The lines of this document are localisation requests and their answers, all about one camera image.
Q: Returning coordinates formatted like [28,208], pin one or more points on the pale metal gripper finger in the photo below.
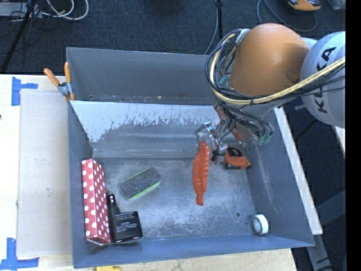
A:
[201,134]
[208,124]

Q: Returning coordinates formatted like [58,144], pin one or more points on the orange toy lobster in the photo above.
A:
[200,168]

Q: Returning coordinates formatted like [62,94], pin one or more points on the orange tape measure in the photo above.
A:
[236,159]

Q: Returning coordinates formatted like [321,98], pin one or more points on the green and grey sponge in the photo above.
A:
[140,183]

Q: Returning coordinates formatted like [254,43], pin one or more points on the grey metal bin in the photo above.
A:
[169,216]

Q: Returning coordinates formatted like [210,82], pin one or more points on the white tape roll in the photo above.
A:
[260,224]

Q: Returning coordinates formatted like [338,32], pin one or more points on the black power adapter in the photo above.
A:
[125,224]

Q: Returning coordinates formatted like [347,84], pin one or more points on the red white-dotted box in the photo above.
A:
[95,202]

